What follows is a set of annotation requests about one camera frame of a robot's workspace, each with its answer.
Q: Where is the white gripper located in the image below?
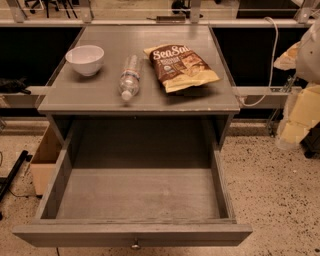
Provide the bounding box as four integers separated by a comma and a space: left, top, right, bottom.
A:
274, 19, 320, 150

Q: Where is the clear plastic water bottle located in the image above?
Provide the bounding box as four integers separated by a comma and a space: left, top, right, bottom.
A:
119, 55, 142, 101

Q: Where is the open grey top drawer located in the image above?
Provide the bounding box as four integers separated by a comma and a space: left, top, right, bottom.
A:
13, 117, 252, 248

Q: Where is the metal drawer knob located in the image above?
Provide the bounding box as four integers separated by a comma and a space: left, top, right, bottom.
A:
131, 239, 141, 250

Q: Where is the brown sea salt chips bag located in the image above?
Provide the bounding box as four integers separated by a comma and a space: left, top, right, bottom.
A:
144, 44, 219, 93

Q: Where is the grey wooden cabinet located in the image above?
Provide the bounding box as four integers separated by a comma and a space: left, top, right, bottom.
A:
38, 25, 240, 143

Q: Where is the white ceramic bowl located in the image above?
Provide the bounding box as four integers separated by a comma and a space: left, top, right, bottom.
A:
65, 45, 104, 76

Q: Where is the cardboard box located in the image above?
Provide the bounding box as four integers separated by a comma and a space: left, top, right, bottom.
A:
30, 126, 62, 196

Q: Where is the black floor stand leg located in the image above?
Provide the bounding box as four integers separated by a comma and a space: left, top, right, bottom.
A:
0, 150, 28, 202

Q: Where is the white cable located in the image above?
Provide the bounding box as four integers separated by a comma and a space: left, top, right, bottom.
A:
239, 16, 280, 108

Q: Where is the aluminium frame rail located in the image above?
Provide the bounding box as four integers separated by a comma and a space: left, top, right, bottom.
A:
0, 0, 320, 27

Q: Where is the black cloth on rail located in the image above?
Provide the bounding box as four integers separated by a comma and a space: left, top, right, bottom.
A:
0, 78, 31, 95

